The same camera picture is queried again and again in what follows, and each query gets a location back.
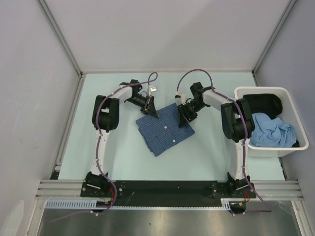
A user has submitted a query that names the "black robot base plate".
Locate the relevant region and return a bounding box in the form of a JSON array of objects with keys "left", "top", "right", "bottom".
[{"left": 80, "top": 180, "right": 256, "bottom": 208}]

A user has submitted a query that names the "light blue garment in bin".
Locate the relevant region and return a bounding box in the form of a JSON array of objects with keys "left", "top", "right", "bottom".
[{"left": 250, "top": 113, "right": 297, "bottom": 148}]

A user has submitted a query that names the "white plastic bin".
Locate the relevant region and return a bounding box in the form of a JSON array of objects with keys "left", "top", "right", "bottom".
[{"left": 234, "top": 87, "right": 309, "bottom": 157}]

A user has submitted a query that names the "right aluminium corner post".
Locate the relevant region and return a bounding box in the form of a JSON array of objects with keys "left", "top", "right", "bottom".
[{"left": 252, "top": 0, "right": 299, "bottom": 77}]

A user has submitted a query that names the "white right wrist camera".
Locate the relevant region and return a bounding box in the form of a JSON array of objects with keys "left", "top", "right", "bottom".
[{"left": 175, "top": 91, "right": 188, "bottom": 104}]

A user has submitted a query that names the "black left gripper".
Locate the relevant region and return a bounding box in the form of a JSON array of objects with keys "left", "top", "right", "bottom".
[{"left": 126, "top": 95, "right": 158, "bottom": 119}]

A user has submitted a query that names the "aluminium front rail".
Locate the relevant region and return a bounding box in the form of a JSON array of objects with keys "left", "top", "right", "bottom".
[{"left": 35, "top": 180, "right": 304, "bottom": 201}]

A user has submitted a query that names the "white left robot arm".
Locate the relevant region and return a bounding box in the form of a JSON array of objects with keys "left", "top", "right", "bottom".
[{"left": 85, "top": 80, "right": 158, "bottom": 197}]

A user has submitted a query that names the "left aluminium corner post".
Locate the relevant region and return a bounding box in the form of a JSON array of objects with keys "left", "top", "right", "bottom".
[{"left": 36, "top": 0, "right": 83, "bottom": 78}]

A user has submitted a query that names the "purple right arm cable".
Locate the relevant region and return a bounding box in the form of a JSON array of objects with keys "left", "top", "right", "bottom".
[{"left": 176, "top": 69, "right": 273, "bottom": 217}]

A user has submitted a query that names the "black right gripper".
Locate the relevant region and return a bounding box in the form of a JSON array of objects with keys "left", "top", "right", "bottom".
[{"left": 177, "top": 100, "right": 207, "bottom": 128}]

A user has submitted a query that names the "blue plaid long sleeve shirt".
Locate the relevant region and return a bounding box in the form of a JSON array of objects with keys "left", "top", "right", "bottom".
[{"left": 136, "top": 103, "right": 195, "bottom": 157}]

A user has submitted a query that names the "black garment in bin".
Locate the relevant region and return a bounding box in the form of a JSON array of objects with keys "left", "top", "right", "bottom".
[{"left": 243, "top": 93, "right": 283, "bottom": 119}]

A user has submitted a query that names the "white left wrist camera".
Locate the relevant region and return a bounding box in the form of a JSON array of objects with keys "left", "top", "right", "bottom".
[{"left": 147, "top": 86, "right": 158, "bottom": 96}]

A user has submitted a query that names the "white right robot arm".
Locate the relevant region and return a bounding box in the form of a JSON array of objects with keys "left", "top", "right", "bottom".
[{"left": 175, "top": 82, "right": 254, "bottom": 197}]

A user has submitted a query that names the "white slotted cable duct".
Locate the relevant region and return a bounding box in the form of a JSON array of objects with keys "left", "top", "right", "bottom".
[{"left": 45, "top": 199, "right": 97, "bottom": 209}]

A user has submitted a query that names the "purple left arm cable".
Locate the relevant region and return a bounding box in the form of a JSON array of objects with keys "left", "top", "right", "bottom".
[{"left": 48, "top": 72, "right": 158, "bottom": 223}]

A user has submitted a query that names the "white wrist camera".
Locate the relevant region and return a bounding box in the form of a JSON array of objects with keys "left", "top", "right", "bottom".
[
  {"left": 175, "top": 91, "right": 188, "bottom": 104},
  {"left": 147, "top": 86, "right": 158, "bottom": 96}
]

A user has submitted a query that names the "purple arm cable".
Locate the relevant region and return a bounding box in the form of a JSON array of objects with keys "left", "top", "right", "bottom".
[
  {"left": 48, "top": 72, "right": 158, "bottom": 223},
  {"left": 176, "top": 69, "right": 273, "bottom": 217}
]

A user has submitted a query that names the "aluminium corner post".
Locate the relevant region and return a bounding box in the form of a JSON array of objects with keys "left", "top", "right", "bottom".
[
  {"left": 252, "top": 0, "right": 299, "bottom": 77},
  {"left": 36, "top": 0, "right": 83, "bottom": 78}
]

